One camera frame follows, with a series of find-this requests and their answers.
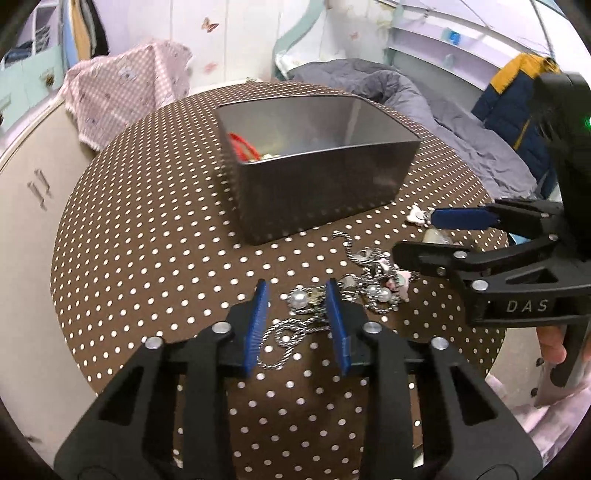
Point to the teal headboard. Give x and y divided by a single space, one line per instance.
300 32

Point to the grey duvet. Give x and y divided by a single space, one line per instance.
443 115

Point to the butterfly wall sticker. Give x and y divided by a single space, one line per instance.
208 24
210 68

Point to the hanging clothes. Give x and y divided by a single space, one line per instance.
87 27

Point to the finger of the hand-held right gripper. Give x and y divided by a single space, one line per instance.
418 257
457 217

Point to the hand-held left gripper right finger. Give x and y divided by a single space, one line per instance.
338 328

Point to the navy and yellow jacket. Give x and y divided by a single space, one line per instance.
512 106

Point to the white flower earring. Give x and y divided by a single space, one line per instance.
418 215

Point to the person's right hand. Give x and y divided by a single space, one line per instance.
552 346

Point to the brown polka dot tablecloth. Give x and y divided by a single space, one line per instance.
152 240

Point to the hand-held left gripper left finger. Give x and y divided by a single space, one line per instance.
255 328

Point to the grey metal tin box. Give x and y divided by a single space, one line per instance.
318 184

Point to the mint green drawer unit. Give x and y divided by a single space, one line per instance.
27 78

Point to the beige cabinet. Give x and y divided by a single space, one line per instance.
32 230

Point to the small clear plastic piece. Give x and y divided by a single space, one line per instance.
437 237

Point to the white bead jewelry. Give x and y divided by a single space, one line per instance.
268 157

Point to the white wall shelf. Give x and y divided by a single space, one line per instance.
457 41

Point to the pink checked cloth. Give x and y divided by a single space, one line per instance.
124 87

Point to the pink clothing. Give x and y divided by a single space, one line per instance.
545 415

